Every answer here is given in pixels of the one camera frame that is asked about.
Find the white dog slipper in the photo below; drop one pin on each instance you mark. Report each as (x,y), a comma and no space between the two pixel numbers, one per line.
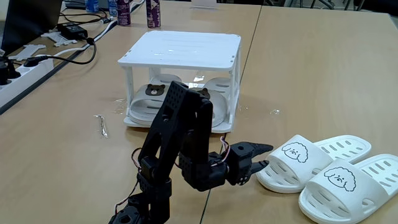
(289,171)
(348,199)

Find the grey bear slipper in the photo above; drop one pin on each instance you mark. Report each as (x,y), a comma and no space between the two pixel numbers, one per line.
(143,100)
(221,105)

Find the white two-shelf shoe rack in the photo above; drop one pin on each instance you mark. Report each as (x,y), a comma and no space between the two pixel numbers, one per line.
(186,49)

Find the chair base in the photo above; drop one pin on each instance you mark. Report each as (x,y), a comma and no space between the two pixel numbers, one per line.
(323,3)

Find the purple drink can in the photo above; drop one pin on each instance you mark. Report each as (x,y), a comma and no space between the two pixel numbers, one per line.
(153,14)
(123,12)

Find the blue drink can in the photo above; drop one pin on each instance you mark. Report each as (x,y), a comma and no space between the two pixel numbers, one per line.
(112,7)
(91,5)

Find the black power adapter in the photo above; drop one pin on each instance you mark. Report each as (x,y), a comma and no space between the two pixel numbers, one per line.
(71,30)

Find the white flat plastic part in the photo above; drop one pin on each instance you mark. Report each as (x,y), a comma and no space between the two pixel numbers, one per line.
(26,51)
(57,37)

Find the white power strip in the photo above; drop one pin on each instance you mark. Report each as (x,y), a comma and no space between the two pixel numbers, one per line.
(28,76)

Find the black power plug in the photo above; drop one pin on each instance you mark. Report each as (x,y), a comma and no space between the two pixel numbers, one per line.
(6,73)

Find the black laptop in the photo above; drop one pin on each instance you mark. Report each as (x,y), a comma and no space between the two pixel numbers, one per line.
(31,21)

